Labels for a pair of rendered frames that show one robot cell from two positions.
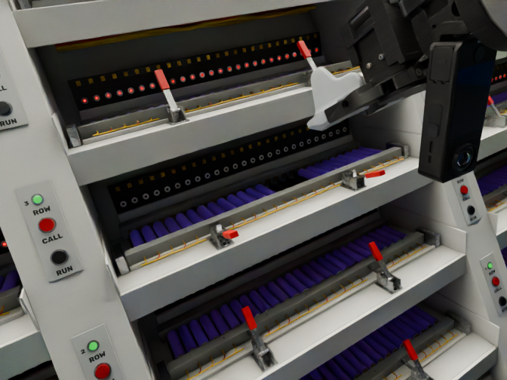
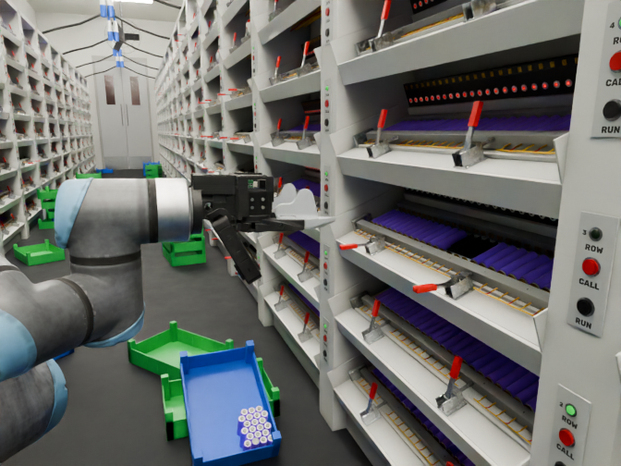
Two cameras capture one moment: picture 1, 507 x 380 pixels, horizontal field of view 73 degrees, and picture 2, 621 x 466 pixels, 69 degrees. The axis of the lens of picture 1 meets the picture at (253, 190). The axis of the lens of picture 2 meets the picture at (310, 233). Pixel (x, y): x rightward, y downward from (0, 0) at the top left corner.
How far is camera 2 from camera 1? 95 cm
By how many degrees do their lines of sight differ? 90
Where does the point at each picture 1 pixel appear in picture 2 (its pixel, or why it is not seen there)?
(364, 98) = not seen: hidden behind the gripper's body
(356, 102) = not seen: hidden behind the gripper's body
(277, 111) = (416, 177)
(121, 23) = (368, 73)
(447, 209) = (538, 428)
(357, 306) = (422, 382)
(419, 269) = (483, 435)
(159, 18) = (383, 69)
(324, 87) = (286, 196)
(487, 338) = not seen: outside the picture
